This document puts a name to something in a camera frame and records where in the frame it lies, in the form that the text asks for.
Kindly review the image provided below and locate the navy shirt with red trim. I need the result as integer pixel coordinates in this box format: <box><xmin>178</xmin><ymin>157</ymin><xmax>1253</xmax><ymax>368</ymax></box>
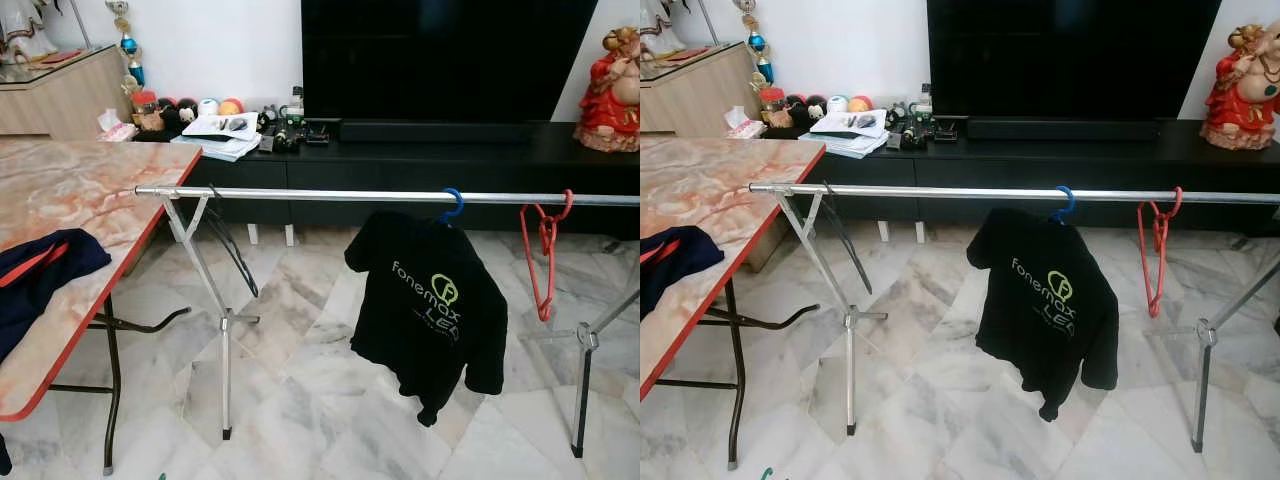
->
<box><xmin>640</xmin><ymin>225</ymin><xmax>726</xmax><ymax>321</ymax></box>
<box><xmin>0</xmin><ymin>228</ymin><xmax>113</xmax><ymax>363</ymax></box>

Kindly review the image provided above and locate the red plastic hanger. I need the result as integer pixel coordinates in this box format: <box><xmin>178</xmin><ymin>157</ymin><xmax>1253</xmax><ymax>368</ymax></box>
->
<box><xmin>1137</xmin><ymin>186</ymin><xmax>1184</xmax><ymax>319</ymax></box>
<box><xmin>519</xmin><ymin>189</ymin><xmax>576</xmax><ymax>323</ymax></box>

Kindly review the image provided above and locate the thin dark grey hanger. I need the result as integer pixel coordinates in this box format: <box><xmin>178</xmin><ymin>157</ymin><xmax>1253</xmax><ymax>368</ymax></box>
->
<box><xmin>822</xmin><ymin>183</ymin><xmax>874</xmax><ymax>296</ymax></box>
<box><xmin>203</xmin><ymin>185</ymin><xmax>259</xmax><ymax>299</ymax></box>

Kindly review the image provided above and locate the marble top folding table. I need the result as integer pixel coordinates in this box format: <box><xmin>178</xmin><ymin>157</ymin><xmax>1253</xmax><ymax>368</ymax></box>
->
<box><xmin>0</xmin><ymin>138</ymin><xmax>201</xmax><ymax>476</ymax></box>
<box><xmin>640</xmin><ymin>138</ymin><xmax>827</xmax><ymax>471</ymax></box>

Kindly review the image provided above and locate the red laughing buddha statue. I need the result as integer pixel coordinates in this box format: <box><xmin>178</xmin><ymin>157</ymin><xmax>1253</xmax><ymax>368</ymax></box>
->
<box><xmin>1200</xmin><ymin>22</ymin><xmax>1280</xmax><ymax>151</ymax></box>
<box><xmin>573</xmin><ymin>25</ymin><xmax>641</xmax><ymax>153</ymax></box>

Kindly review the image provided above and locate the light wooden sideboard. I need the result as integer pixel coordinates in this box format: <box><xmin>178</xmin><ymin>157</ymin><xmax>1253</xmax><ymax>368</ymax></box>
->
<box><xmin>0</xmin><ymin>45</ymin><xmax>136</xmax><ymax>139</ymax></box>
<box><xmin>640</xmin><ymin>42</ymin><xmax>766</xmax><ymax>139</ymax></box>

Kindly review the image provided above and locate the pink tissue pack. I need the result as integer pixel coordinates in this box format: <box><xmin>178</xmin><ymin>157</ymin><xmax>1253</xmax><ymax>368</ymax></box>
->
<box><xmin>723</xmin><ymin>104</ymin><xmax>766</xmax><ymax>141</ymax></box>
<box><xmin>97</xmin><ymin>107</ymin><xmax>139</xmax><ymax>143</ymax></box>

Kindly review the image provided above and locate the jar with red lid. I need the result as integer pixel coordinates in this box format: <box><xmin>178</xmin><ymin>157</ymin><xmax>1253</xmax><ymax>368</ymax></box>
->
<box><xmin>758</xmin><ymin>87</ymin><xmax>789</xmax><ymax>129</ymax></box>
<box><xmin>130</xmin><ymin>90</ymin><xmax>163</xmax><ymax>133</ymax></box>

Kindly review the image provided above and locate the white figurine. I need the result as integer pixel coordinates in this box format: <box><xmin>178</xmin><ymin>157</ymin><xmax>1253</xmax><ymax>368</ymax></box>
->
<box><xmin>0</xmin><ymin>0</ymin><xmax>61</xmax><ymax>66</ymax></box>
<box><xmin>640</xmin><ymin>0</ymin><xmax>689</xmax><ymax>59</ymax></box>

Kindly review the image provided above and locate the gold trophy with blue ball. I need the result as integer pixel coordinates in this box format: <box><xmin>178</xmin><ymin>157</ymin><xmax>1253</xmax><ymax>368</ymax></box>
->
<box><xmin>733</xmin><ymin>0</ymin><xmax>773</xmax><ymax>93</ymax></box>
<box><xmin>105</xmin><ymin>0</ymin><xmax>148</xmax><ymax>96</ymax></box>

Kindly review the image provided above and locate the black t-shirt green print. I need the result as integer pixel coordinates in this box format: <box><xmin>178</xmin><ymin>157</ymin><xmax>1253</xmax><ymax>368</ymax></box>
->
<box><xmin>345</xmin><ymin>210</ymin><xmax>509</xmax><ymax>428</ymax></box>
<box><xmin>966</xmin><ymin>207</ymin><xmax>1121</xmax><ymax>423</ymax></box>

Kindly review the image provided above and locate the stack of white papers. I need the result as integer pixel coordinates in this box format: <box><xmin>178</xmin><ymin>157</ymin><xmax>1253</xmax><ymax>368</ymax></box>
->
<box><xmin>170</xmin><ymin>112</ymin><xmax>263</xmax><ymax>163</ymax></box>
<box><xmin>797</xmin><ymin>108</ymin><xmax>889</xmax><ymax>159</ymax></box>

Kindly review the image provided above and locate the black soundbar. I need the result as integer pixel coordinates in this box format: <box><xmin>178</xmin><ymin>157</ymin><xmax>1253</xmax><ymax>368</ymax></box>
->
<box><xmin>965</xmin><ymin>117</ymin><xmax>1161</xmax><ymax>142</ymax></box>
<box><xmin>338</xmin><ymin>120</ymin><xmax>536</xmax><ymax>145</ymax></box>

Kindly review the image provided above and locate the black low tv cabinet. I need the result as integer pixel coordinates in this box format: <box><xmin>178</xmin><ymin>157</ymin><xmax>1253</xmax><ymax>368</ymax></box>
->
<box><xmin>770</xmin><ymin>120</ymin><xmax>1280</xmax><ymax>241</ymax></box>
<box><xmin>135</xmin><ymin>122</ymin><xmax>641</xmax><ymax>243</ymax></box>

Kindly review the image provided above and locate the black flat television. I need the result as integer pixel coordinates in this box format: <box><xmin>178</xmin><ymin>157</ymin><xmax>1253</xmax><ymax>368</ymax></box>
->
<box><xmin>300</xmin><ymin>0</ymin><xmax>599</xmax><ymax>126</ymax></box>
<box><xmin>926</xmin><ymin>0</ymin><xmax>1223</xmax><ymax>123</ymax></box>

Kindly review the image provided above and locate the silver metal clothes rack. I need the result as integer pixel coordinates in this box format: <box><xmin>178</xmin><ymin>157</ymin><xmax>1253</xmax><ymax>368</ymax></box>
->
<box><xmin>135</xmin><ymin>185</ymin><xmax>641</xmax><ymax>459</ymax></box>
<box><xmin>748</xmin><ymin>183</ymin><xmax>1280</xmax><ymax>453</ymax></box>

